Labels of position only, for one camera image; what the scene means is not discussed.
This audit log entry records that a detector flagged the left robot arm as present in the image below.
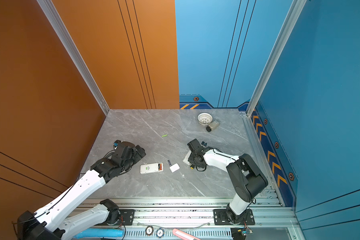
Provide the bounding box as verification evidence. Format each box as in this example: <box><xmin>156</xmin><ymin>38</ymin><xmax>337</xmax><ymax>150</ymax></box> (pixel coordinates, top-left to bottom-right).
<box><xmin>13</xmin><ymin>140</ymin><xmax>146</xmax><ymax>240</ymax></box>

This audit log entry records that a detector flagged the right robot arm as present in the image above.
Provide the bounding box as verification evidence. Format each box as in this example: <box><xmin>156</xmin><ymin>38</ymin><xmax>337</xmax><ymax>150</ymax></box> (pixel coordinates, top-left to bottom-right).
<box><xmin>187</xmin><ymin>139</ymin><xmax>268</xmax><ymax>222</ymax></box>

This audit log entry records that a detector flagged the glass jar with black lid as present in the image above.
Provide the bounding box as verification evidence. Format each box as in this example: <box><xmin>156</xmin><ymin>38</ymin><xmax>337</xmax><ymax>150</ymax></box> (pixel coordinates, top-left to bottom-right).
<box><xmin>206</xmin><ymin>120</ymin><xmax>220</xmax><ymax>132</ymax></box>

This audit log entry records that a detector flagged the patterned white ceramic bowl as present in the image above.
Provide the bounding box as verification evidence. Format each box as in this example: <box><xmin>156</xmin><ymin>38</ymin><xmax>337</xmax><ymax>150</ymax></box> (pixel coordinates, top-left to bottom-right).
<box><xmin>197</xmin><ymin>113</ymin><xmax>213</xmax><ymax>125</ymax></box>

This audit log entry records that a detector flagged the small green circuit board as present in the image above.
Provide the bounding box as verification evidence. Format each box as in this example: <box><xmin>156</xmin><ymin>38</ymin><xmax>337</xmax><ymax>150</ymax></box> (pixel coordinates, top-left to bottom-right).
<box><xmin>231</xmin><ymin>228</ymin><xmax>253</xmax><ymax>240</ymax></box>

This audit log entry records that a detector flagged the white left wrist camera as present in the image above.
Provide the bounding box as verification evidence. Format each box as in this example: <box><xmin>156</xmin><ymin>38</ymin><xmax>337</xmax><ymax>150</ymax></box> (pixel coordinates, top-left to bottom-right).
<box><xmin>114</xmin><ymin>140</ymin><xmax>123</xmax><ymax>151</ymax></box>

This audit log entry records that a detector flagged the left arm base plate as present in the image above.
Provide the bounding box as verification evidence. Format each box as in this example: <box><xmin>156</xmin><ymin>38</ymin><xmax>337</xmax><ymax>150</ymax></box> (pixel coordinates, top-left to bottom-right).
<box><xmin>97</xmin><ymin>209</ymin><xmax>135</xmax><ymax>227</ymax></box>

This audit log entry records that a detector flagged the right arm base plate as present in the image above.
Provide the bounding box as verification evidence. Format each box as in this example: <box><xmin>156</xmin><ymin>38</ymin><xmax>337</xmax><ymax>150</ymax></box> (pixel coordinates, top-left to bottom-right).
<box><xmin>213</xmin><ymin>209</ymin><xmax>256</xmax><ymax>226</ymax></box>

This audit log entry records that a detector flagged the blue plastic handle tool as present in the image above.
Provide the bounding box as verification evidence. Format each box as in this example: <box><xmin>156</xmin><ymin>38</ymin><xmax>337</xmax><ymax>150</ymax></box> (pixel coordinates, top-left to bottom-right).
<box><xmin>73</xmin><ymin>228</ymin><xmax>126</xmax><ymax>239</ymax></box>

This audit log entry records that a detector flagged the aluminium corner post left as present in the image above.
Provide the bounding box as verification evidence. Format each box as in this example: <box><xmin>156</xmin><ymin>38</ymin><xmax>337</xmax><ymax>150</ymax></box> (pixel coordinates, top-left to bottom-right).
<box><xmin>37</xmin><ymin>0</ymin><xmax>110</xmax><ymax>115</ymax></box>

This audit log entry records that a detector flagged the aluminium corner post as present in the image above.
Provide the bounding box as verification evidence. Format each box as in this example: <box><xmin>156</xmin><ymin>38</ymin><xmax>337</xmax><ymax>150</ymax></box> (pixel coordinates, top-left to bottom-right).
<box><xmin>246</xmin><ymin>0</ymin><xmax>307</xmax><ymax>117</ymax></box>
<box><xmin>37</xmin><ymin>0</ymin><xmax>110</xmax><ymax>115</ymax></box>

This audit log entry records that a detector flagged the aluminium corner post right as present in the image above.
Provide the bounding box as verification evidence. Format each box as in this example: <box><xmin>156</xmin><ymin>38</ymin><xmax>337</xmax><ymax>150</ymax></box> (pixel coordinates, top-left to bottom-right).
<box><xmin>246</xmin><ymin>0</ymin><xmax>307</xmax><ymax>117</ymax></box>

